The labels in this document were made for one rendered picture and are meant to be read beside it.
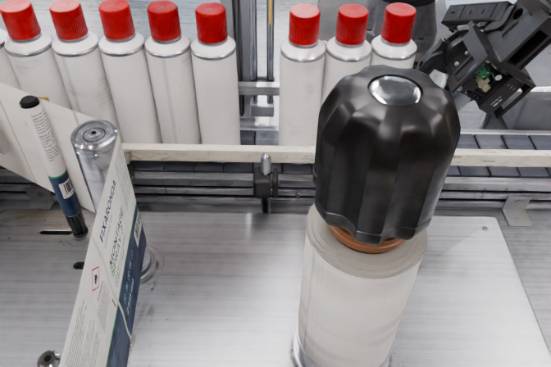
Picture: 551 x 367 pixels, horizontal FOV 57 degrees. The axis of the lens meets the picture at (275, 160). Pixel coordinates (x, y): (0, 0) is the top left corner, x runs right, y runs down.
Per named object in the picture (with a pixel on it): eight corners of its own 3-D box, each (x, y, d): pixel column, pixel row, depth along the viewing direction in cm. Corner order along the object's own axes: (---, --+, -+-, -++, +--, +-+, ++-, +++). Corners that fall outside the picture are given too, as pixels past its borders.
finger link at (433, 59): (402, 88, 61) (455, 31, 56) (399, 81, 62) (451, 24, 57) (432, 105, 62) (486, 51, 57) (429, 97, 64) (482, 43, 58)
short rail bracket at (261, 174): (253, 231, 65) (252, 163, 57) (254, 213, 67) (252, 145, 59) (279, 232, 65) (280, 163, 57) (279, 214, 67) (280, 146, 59)
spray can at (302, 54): (277, 165, 67) (280, 21, 53) (278, 138, 70) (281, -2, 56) (316, 165, 66) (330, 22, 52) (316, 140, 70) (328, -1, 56)
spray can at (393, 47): (355, 161, 67) (378, 19, 53) (353, 136, 71) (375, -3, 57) (394, 164, 67) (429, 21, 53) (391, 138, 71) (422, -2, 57)
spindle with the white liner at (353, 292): (293, 396, 45) (317, 142, 25) (293, 305, 52) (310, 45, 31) (395, 398, 45) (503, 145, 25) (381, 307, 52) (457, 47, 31)
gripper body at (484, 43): (443, 95, 54) (536, 3, 47) (427, 52, 60) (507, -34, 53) (495, 124, 57) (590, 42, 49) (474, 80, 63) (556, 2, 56)
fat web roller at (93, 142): (107, 283, 53) (56, 150, 40) (117, 248, 56) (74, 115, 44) (151, 284, 53) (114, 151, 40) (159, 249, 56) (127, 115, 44)
